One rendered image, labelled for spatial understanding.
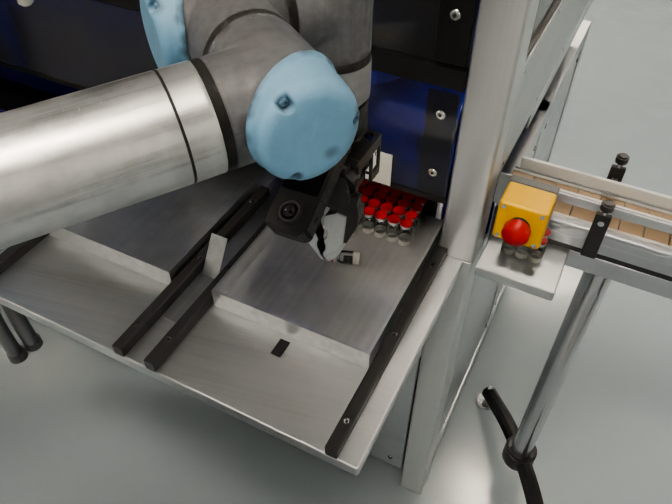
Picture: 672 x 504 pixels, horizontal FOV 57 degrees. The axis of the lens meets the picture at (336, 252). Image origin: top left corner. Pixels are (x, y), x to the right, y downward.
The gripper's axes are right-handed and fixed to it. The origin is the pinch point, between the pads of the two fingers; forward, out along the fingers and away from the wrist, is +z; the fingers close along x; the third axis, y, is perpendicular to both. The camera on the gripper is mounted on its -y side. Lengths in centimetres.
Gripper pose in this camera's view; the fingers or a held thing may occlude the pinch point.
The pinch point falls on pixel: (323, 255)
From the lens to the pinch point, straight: 73.1
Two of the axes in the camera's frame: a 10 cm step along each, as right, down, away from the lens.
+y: 4.5, -6.3, 6.3
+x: -8.9, -3.2, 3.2
